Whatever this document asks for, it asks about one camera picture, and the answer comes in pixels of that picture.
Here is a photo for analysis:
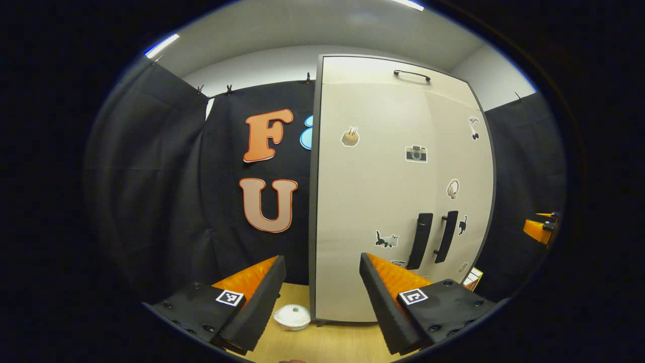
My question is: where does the white lidded bowl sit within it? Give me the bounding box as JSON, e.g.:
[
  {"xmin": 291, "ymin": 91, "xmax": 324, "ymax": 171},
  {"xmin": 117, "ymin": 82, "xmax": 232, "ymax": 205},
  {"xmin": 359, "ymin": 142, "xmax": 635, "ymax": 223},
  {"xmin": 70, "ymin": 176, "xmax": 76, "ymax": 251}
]
[{"xmin": 273, "ymin": 304, "xmax": 312, "ymax": 332}]

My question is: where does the black door handle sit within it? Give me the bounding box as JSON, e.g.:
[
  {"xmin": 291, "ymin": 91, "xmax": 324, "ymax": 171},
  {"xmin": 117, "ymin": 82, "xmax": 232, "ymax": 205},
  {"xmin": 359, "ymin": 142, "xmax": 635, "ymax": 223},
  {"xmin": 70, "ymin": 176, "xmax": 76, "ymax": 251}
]
[
  {"xmin": 406, "ymin": 212, "xmax": 434, "ymax": 271},
  {"xmin": 434, "ymin": 210, "xmax": 459, "ymax": 264}
]

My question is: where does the cream cabinet drawer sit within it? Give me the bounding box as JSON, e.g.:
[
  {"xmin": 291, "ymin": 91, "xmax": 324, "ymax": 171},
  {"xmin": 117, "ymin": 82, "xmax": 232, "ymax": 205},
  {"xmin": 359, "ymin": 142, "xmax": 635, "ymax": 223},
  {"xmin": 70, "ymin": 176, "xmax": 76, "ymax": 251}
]
[{"xmin": 321, "ymin": 55, "xmax": 479, "ymax": 109}]

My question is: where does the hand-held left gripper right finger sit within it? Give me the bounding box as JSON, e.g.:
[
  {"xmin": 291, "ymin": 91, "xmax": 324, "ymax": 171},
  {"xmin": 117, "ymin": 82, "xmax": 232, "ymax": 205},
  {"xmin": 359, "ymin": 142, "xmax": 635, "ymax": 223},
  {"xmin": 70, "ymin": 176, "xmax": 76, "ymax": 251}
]
[{"xmin": 359, "ymin": 252, "xmax": 499, "ymax": 355}]

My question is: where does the white shoe cabinet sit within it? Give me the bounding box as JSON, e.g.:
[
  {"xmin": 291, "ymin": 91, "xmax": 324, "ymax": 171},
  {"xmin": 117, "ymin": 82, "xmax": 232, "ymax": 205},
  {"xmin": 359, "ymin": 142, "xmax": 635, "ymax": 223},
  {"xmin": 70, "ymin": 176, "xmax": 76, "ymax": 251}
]
[{"xmin": 308, "ymin": 54, "xmax": 497, "ymax": 323}]

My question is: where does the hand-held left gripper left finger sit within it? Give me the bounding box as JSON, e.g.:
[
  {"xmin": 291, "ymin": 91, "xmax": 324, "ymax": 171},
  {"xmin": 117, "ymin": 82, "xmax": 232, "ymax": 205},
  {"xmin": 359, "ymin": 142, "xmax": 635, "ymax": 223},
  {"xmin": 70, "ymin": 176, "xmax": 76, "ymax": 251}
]
[{"xmin": 143, "ymin": 255, "xmax": 286, "ymax": 355}]

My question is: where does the white cabinet door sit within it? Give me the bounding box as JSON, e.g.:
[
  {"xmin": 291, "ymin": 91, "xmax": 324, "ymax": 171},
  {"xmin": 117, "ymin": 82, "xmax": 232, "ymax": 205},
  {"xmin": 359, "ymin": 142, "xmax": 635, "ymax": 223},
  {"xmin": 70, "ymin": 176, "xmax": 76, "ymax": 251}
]
[
  {"xmin": 315, "ymin": 83, "xmax": 439, "ymax": 322},
  {"xmin": 426, "ymin": 93, "xmax": 495, "ymax": 283}
]

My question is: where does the black drawer handle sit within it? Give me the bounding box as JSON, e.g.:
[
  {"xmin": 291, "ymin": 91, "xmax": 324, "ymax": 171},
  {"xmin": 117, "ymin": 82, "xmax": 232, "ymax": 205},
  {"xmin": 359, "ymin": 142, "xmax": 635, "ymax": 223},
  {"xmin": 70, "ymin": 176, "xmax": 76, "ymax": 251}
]
[{"xmin": 394, "ymin": 70, "xmax": 432, "ymax": 83}]

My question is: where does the black backdrop cloth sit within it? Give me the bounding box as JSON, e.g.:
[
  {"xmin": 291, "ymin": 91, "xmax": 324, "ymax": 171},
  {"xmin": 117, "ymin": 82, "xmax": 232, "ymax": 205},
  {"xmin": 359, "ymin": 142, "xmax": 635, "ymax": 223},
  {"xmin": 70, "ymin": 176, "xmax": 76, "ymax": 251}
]
[
  {"xmin": 476, "ymin": 91, "xmax": 567, "ymax": 303},
  {"xmin": 83, "ymin": 58, "xmax": 210, "ymax": 303},
  {"xmin": 199, "ymin": 80, "xmax": 318, "ymax": 285}
]

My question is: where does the colourful small box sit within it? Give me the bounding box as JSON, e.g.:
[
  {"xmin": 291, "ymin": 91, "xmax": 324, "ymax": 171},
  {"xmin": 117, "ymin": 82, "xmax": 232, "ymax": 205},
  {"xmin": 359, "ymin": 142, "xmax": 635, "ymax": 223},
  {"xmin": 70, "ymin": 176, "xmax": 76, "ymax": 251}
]
[{"xmin": 462, "ymin": 267, "xmax": 484, "ymax": 293}]

